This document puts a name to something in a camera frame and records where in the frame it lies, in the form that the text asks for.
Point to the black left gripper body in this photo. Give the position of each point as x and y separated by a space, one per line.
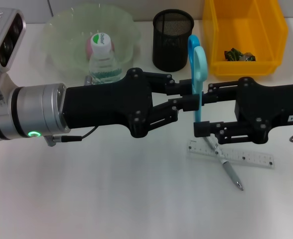
106 104

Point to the black mesh pen holder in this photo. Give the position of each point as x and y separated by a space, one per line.
171 49

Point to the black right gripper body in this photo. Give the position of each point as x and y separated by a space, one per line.
268 107

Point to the silver ballpoint pen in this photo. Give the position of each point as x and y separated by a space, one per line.
230 171

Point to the yellow plastic bin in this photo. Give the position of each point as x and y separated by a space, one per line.
246 32

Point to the clear green-label water bottle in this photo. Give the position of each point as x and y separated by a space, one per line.
102 67

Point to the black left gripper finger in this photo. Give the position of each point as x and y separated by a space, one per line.
179 87
189 103

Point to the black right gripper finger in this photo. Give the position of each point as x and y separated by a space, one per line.
202 128
211 95

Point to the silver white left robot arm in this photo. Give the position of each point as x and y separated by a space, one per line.
24 109

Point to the pink peach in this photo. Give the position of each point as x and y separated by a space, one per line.
88 48

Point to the green plastic wrapper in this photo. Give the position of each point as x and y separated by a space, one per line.
232 55

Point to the blue scissors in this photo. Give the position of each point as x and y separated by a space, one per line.
198 64

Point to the clear plastic ruler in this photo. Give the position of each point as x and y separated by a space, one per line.
251 156

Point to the translucent green fruit bowl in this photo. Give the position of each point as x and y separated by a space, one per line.
69 37

